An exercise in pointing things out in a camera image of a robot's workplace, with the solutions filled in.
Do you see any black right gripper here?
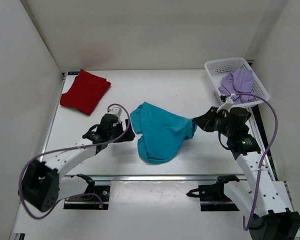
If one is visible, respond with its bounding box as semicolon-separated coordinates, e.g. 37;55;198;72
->
193;107;234;137

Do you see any teal t shirt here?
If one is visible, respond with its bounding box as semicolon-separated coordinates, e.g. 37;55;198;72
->
130;102;197;165

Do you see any red t shirt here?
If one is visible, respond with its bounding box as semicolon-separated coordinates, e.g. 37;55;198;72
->
59;69;111;116

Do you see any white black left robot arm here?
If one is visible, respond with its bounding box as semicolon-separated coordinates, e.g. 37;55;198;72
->
18;112;135;213

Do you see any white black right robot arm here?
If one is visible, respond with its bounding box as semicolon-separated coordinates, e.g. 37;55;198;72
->
186;107;300;240

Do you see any lilac t shirt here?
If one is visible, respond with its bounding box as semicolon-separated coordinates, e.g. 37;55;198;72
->
218;68;255;96

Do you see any white plastic basket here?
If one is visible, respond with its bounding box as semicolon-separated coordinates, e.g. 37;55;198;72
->
204;57;270;108

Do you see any blue label sticker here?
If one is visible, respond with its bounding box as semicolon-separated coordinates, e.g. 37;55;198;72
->
67;71;80;76

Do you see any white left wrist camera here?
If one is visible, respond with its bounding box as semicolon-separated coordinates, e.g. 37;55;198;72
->
107;106;122;118

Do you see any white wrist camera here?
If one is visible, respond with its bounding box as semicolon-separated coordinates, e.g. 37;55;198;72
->
216;93;236;113
107;106;122;118

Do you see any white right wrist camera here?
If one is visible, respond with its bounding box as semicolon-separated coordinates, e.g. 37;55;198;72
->
216;93;236;113

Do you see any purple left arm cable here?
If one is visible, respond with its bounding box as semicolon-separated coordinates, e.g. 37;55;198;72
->
18;103;131;220

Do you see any aluminium table rail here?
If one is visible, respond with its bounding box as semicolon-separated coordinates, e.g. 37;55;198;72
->
64;173;246;182

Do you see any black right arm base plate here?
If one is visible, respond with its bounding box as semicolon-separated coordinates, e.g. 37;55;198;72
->
186;181;239;212

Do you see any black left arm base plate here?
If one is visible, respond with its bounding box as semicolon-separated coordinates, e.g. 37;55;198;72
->
63;181;111;211

